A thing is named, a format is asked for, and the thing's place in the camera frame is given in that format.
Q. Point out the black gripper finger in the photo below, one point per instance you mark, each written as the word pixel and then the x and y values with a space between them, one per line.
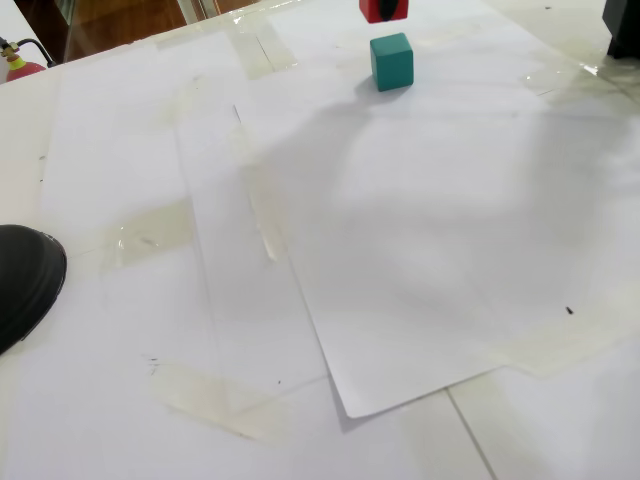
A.
pixel 388 9

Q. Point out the red cube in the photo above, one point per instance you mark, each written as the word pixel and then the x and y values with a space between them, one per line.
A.
pixel 367 10

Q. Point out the teal blue cube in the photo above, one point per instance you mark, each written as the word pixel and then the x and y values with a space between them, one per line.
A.
pixel 392 62

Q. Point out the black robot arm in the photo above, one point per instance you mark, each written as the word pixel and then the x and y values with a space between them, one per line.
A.
pixel 625 27

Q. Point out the clear tape strip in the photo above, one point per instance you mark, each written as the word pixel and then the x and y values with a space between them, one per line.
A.
pixel 565 345
pixel 215 400
pixel 262 50
pixel 145 235
pixel 260 200
pixel 560 77

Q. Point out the brown wooden cabinet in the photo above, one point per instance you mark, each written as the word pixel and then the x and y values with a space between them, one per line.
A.
pixel 130 22

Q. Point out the white paper sheet curled corner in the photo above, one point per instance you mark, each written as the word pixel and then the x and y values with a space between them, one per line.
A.
pixel 400 300

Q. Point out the white paper sheet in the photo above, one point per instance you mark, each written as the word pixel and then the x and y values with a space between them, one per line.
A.
pixel 120 130

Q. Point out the red fire extinguisher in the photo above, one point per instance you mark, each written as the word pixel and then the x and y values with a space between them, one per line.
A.
pixel 22 70

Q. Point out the black rounded plastic object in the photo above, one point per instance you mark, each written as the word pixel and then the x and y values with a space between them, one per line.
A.
pixel 27 285

